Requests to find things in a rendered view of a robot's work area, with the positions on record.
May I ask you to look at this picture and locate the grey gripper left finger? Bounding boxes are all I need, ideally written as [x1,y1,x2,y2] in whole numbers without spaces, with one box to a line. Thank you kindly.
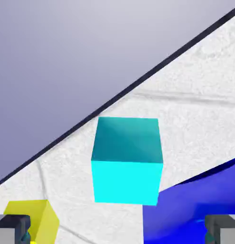
[0,214,31,244]

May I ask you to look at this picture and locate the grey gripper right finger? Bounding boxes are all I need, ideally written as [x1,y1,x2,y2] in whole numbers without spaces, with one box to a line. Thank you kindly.
[204,214,235,244]

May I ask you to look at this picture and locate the small yellow cube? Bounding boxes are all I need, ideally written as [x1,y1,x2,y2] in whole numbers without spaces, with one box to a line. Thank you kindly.
[3,199,60,244]

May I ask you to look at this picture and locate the small cyan cube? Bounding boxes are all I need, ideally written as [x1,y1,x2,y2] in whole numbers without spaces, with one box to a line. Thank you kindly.
[90,116,164,206]

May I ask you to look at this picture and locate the large blue box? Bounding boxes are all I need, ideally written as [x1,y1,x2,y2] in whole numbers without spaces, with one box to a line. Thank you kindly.
[142,156,235,244]

